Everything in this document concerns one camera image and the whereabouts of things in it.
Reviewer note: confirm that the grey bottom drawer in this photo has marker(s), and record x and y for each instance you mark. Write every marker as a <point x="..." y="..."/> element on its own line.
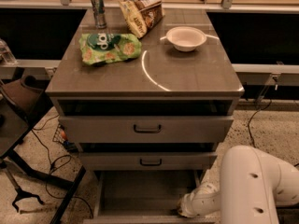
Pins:
<point x="143" y="197"/>

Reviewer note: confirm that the grey drawer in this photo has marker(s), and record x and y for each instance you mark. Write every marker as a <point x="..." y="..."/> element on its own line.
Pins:
<point x="108" y="161"/>
<point x="173" y="129"/>
<point x="143" y="197"/>

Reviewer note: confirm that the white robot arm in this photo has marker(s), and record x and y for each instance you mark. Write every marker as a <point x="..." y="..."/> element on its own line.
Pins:
<point x="253" y="185"/>

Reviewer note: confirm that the grey drawer cabinet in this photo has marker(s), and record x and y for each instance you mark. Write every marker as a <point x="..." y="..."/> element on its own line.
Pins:
<point x="162" y="81"/>

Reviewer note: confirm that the grey middle drawer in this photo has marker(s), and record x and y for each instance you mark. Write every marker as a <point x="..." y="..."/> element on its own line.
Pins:
<point x="108" y="161"/>

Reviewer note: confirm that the grey top drawer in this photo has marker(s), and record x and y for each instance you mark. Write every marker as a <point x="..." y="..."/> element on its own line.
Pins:
<point x="173" y="129"/>

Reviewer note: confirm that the white paper bowl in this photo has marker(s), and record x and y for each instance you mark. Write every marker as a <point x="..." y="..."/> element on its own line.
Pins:
<point x="185" y="38"/>

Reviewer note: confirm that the green chip bag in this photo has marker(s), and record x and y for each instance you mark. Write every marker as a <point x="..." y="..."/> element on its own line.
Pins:
<point x="103" y="48"/>

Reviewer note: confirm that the yellow brown snack bag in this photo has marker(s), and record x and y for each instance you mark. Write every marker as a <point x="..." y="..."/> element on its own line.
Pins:
<point x="141" y="15"/>

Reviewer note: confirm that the brown chair seat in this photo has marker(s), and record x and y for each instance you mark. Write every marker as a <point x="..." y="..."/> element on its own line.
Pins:
<point x="25" y="97"/>

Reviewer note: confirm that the dark side table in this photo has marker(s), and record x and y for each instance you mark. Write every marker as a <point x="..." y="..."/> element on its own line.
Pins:
<point x="12" y="131"/>

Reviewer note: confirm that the clear plastic bottle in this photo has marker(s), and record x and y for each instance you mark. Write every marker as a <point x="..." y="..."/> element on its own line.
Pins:
<point x="6" y="53"/>

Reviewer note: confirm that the black tripod stand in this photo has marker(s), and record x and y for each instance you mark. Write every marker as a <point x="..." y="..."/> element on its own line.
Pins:
<point x="20" y="193"/>

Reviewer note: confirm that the wire basket with items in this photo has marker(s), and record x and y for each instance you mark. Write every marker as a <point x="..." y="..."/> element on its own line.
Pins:
<point x="60" y="138"/>

